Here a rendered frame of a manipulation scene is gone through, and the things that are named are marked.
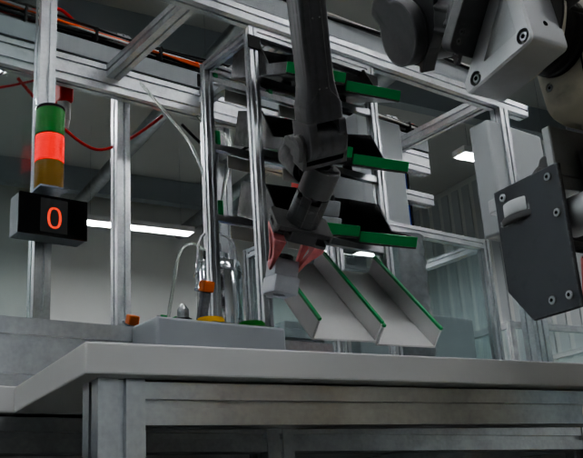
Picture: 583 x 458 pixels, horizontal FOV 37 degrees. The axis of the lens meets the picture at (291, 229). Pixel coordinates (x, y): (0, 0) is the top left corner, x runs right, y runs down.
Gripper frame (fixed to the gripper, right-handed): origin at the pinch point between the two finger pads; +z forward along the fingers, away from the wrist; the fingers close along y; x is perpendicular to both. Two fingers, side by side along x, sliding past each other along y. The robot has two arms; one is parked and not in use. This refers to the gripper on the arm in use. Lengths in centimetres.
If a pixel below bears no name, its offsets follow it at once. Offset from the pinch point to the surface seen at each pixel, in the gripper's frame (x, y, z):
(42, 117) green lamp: -22.1, 43.5, -6.5
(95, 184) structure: -898, -79, 432
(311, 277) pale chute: -15.8, -12.8, 9.6
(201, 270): -83, -11, 52
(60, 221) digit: -8.1, 37.1, 5.0
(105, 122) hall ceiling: -923, -72, 356
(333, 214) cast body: -12.7, -10.4, -5.9
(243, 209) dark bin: -31.4, 0.3, 6.1
